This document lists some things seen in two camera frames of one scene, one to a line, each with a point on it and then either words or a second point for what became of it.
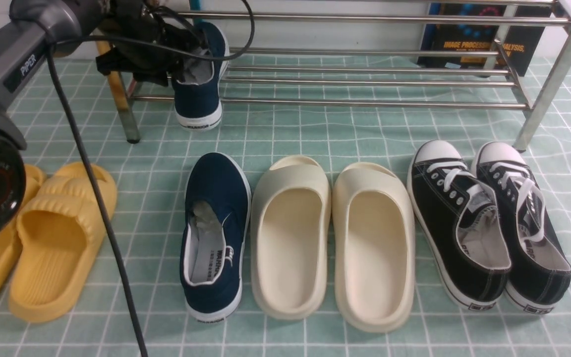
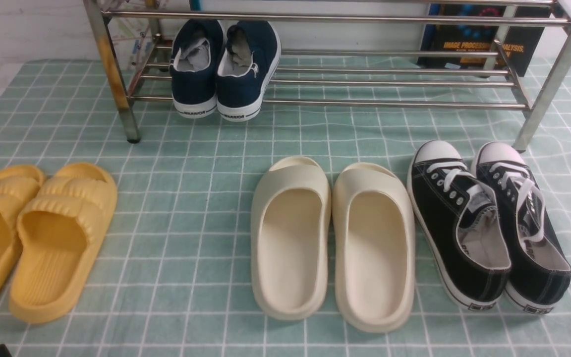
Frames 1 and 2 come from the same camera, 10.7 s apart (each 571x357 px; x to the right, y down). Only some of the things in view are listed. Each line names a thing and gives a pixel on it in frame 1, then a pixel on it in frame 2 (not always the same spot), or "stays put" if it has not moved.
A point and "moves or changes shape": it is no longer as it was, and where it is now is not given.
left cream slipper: (289, 237) stays put
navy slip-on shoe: (196, 93) moves or changes shape
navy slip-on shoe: (215, 233) -> (247, 68)
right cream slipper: (373, 239) stays put
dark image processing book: (522, 46) stays put
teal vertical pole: (195, 5) stays put
